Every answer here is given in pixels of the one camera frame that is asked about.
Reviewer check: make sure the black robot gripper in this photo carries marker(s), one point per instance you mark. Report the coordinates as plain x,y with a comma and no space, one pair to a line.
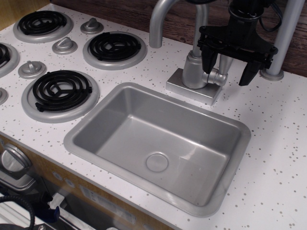
240,40

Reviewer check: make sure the silver faucet lever handle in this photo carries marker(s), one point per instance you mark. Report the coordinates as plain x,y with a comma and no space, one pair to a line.
218,76

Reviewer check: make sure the grey vertical support pole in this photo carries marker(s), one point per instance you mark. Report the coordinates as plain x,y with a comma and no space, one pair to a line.
284,36

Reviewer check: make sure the silver toy faucet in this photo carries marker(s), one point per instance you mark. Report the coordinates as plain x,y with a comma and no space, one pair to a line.
191,81

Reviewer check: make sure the grey plastic sink basin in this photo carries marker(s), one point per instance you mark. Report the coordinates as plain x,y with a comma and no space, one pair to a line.
180,153

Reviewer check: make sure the back right stove burner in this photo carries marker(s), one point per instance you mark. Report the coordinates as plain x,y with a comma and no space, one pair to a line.
114,51

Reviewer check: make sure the silver stove knob top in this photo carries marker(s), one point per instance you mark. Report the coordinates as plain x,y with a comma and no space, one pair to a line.
91,27

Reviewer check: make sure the silver stove knob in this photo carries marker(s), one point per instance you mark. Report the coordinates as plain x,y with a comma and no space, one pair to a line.
32,70
91,27
64,46

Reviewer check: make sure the silver stove knob middle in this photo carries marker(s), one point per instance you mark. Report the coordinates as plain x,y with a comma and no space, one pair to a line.
64,46

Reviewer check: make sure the front right stove burner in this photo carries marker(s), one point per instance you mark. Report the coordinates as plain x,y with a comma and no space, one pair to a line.
60,96

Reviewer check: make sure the back left stove burner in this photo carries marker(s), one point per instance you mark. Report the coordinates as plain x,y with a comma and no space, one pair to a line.
42,26

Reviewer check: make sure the silver stove knob lower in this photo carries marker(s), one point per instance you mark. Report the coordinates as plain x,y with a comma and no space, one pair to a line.
32,70

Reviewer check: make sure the left edge stove burner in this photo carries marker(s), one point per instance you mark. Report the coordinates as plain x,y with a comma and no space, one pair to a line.
9,59

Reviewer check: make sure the silver stove knob edge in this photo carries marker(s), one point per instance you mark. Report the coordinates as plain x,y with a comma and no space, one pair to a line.
3,96

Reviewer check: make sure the silver oven dial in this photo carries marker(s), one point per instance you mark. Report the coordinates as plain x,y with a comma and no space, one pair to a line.
14,162

